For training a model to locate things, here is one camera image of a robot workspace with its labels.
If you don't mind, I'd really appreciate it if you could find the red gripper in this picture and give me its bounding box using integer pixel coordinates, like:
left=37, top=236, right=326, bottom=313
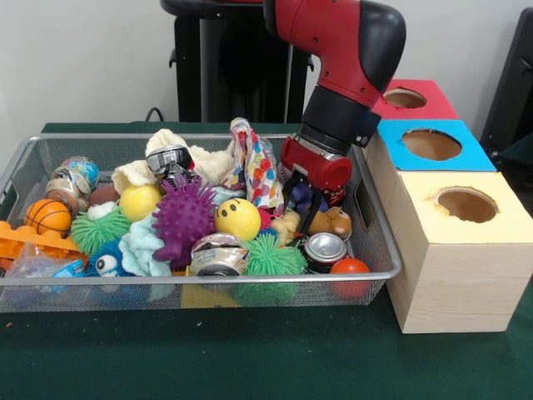
left=279, top=136, right=354, bottom=235

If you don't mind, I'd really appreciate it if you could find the yellow plush duck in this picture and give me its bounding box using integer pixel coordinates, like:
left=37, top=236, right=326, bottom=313
left=270, top=210, right=303, bottom=247

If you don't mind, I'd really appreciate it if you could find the brown plush toy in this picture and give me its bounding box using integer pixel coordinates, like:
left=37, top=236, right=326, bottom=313
left=310, top=206, right=353, bottom=239

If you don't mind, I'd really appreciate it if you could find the silver mesh bin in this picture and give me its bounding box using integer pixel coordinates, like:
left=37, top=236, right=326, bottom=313
left=0, top=132, right=403, bottom=313

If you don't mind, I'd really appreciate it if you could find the wooden box with three holes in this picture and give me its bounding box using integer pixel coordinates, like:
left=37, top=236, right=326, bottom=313
left=360, top=78, right=533, bottom=334

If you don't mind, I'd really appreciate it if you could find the purple toy block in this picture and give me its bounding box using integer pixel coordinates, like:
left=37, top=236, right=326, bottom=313
left=289, top=182, right=321, bottom=213

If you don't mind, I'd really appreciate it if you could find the white cloth with coloured dots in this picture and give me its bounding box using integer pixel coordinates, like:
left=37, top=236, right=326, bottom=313
left=219, top=117, right=286, bottom=218

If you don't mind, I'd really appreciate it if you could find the crushed black can silver lid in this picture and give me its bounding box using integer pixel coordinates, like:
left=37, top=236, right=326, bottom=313
left=302, top=232, right=349, bottom=274

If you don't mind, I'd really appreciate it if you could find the yellow smiley ball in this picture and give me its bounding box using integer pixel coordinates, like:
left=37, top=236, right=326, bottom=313
left=213, top=197, right=262, bottom=243

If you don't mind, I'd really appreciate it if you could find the red ball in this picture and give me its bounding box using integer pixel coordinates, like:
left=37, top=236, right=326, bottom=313
left=330, top=257, right=372, bottom=299

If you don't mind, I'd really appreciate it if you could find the purple spiky rubber toy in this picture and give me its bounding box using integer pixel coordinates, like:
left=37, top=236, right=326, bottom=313
left=150, top=173, right=218, bottom=270

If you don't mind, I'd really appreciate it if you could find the cream cloth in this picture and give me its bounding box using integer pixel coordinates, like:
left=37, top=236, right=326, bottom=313
left=110, top=128, right=234, bottom=197

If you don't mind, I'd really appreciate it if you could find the dark green table cloth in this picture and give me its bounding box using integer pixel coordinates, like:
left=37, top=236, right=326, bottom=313
left=499, top=132, right=533, bottom=168
left=0, top=120, right=533, bottom=400

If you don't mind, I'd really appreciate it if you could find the black chair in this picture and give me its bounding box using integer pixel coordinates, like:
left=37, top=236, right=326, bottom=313
left=478, top=7, right=533, bottom=145

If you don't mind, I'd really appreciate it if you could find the orange basketball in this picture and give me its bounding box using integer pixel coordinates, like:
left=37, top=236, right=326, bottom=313
left=23, top=198, right=73, bottom=238

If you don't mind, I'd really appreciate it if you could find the green stringy puffer ball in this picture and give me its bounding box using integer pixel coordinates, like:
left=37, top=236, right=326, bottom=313
left=243, top=232, right=309, bottom=277

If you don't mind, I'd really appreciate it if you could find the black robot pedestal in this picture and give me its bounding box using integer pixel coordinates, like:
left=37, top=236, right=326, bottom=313
left=160, top=0, right=317, bottom=124

